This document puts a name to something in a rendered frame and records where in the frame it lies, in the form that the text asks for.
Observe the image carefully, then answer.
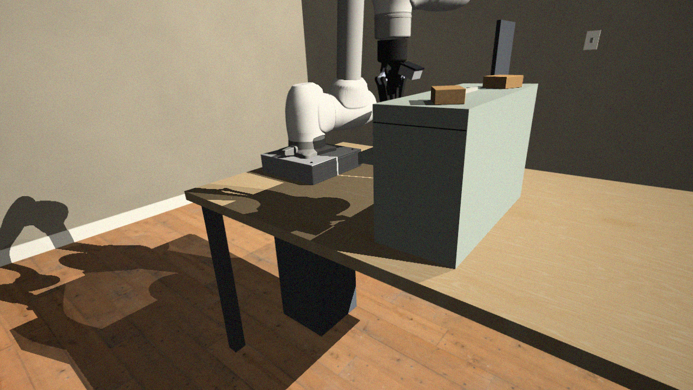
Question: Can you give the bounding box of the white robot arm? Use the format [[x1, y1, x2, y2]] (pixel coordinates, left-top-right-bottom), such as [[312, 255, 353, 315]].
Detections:
[[278, 0, 470, 159]]

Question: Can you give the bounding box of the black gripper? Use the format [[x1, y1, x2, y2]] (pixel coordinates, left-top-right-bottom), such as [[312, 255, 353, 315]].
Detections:
[[375, 39, 408, 102]]

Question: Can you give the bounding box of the brown rectangular box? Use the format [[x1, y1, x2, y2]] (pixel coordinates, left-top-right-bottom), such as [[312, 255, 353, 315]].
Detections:
[[430, 85, 466, 105]]

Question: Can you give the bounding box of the tan rectangular block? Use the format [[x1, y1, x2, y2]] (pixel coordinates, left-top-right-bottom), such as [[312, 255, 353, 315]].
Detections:
[[482, 75, 524, 89]]

